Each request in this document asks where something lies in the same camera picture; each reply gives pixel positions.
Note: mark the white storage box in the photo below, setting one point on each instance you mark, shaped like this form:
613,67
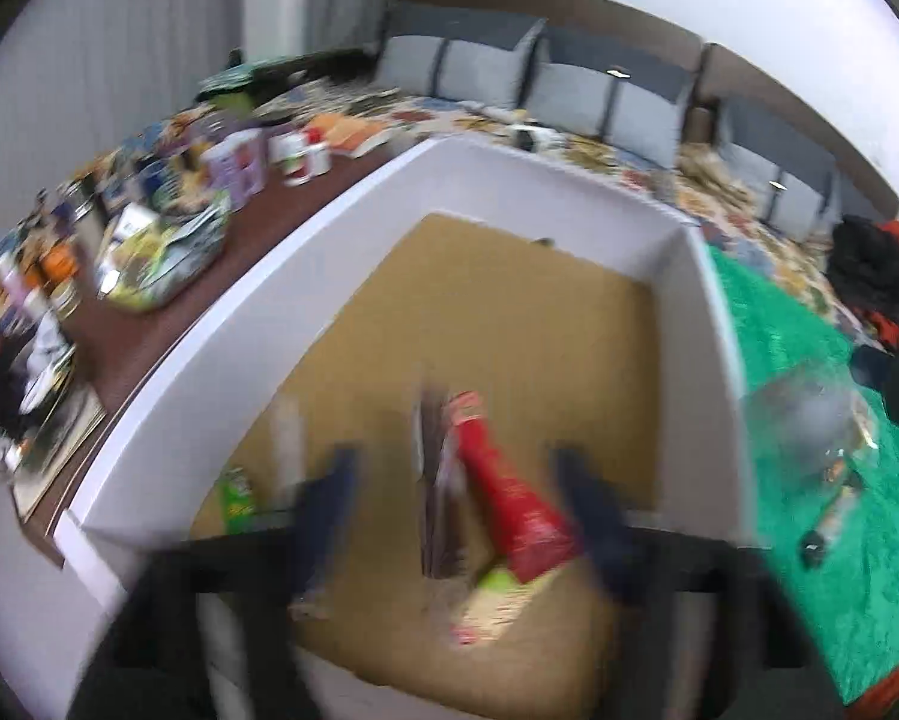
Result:
524,180

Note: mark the grey curtain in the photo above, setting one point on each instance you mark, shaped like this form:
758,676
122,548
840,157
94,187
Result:
322,0

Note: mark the red orange garment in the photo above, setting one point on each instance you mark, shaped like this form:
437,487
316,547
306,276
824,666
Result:
896,322

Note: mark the green yellow plastic bag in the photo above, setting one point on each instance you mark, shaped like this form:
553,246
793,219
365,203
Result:
161,259

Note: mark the light green snack packet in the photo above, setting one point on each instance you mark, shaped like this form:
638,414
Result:
487,604

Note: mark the green embroidered blanket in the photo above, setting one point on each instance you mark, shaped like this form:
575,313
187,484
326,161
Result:
779,315

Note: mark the bread loaf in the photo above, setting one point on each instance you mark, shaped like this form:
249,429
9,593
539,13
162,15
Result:
802,420

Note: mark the brown wooden side table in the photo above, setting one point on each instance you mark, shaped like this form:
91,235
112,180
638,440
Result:
194,315

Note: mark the black and white clutter pile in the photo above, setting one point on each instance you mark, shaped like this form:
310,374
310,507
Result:
29,382

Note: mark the dark brown snack stick packet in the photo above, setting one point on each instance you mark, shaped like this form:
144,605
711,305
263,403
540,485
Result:
438,495

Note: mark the grey pillow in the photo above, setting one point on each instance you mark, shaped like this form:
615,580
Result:
644,112
479,67
794,195

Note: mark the floral bedsheet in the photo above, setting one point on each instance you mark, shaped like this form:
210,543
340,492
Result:
727,202

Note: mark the purple and white box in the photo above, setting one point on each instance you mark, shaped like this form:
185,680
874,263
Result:
236,165

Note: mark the white and black charger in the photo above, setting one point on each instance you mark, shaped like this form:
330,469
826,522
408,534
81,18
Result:
532,136

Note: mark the red snack packet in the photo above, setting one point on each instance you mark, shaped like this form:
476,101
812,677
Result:
509,502

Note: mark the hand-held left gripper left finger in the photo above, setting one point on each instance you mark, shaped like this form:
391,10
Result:
329,517

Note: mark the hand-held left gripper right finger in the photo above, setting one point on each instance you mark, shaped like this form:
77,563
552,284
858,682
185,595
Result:
596,525

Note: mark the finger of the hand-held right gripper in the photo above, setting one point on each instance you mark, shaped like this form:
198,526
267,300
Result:
896,390

